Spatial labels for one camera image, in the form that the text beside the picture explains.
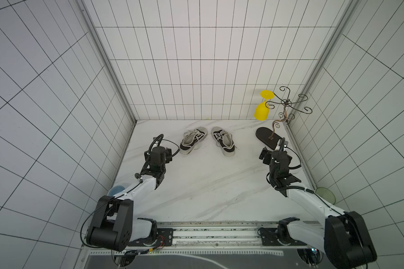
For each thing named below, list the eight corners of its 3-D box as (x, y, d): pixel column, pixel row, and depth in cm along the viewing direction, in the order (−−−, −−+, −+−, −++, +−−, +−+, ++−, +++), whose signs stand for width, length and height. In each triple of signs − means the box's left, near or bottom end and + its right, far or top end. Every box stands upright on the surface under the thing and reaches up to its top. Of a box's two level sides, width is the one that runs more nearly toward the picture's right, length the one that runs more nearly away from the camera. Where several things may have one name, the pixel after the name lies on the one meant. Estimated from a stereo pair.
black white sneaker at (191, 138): (175, 149, 105) (174, 142, 99) (197, 129, 117) (197, 121, 111) (186, 157, 102) (185, 150, 96) (207, 135, 113) (208, 128, 107)
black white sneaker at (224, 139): (226, 158, 101) (227, 152, 96) (208, 132, 115) (209, 125, 109) (239, 153, 104) (241, 146, 98) (220, 128, 117) (221, 121, 112)
